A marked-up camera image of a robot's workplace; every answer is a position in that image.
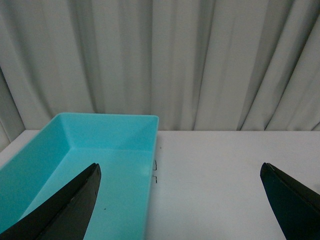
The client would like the turquoise plastic bin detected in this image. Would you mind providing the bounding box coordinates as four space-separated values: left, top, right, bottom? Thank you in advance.
0 113 159 240

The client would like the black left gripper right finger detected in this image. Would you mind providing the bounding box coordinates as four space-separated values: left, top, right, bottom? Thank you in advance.
260 163 320 240

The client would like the white pleated curtain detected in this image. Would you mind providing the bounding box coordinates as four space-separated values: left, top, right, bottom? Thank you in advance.
0 0 320 149

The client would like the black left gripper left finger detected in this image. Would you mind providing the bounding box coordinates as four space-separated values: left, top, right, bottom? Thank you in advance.
0 163 101 240

